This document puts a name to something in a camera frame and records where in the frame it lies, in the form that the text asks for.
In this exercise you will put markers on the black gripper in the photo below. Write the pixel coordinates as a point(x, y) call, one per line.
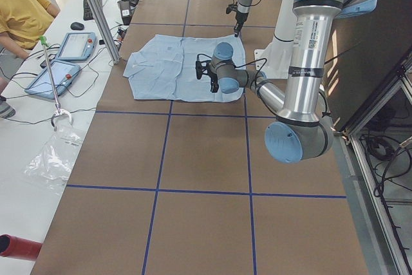
point(239, 18)
point(213, 83)

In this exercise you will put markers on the light blue button-up shirt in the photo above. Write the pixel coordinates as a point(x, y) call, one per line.
point(165, 69)

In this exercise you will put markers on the dark equipment cabinet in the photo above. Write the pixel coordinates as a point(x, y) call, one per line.
point(364, 57)

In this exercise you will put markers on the upper blue teach pendant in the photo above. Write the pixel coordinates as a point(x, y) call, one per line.
point(77, 46)

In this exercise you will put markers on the blue teach pendant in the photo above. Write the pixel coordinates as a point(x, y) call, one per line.
point(63, 74)
point(77, 46)

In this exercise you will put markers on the lower blue teach pendant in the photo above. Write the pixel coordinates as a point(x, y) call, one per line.
point(63, 74)

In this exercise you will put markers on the black computer mouse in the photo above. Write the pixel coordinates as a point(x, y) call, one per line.
point(77, 26)

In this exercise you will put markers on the long reach grabber tool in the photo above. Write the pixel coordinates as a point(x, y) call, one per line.
point(60, 112)

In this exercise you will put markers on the clear plastic bag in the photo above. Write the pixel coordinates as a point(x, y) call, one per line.
point(51, 167)

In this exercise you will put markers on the person in yellow shirt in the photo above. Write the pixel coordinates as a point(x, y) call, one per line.
point(23, 22)

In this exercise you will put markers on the red cylinder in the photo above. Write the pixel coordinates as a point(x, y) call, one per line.
point(19, 248)

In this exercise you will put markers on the grey aluminium frame post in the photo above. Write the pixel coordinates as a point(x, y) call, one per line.
point(104, 30)

